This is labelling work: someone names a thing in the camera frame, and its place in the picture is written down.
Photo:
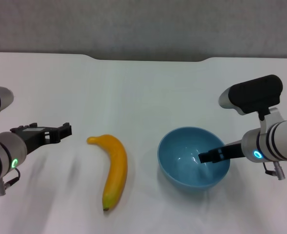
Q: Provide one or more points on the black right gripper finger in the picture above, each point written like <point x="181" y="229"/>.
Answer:
<point x="211" y="156"/>

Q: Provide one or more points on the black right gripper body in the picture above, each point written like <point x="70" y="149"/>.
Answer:
<point x="233" y="151"/>

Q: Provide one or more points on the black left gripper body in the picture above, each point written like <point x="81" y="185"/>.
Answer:
<point x="31" y="136"/>

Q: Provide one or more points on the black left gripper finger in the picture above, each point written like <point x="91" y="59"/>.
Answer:
<point x="55" y="139"/>
<point x="64" y="130"/>

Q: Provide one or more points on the blue bowl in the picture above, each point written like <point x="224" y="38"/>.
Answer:
<point x="180" y="156"/>

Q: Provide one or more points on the yellow banana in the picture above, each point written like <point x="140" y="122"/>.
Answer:
<point x="116" y="161"/>

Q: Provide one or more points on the silver right camera bracket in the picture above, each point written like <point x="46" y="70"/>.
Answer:
<point x="271" y="118"/>

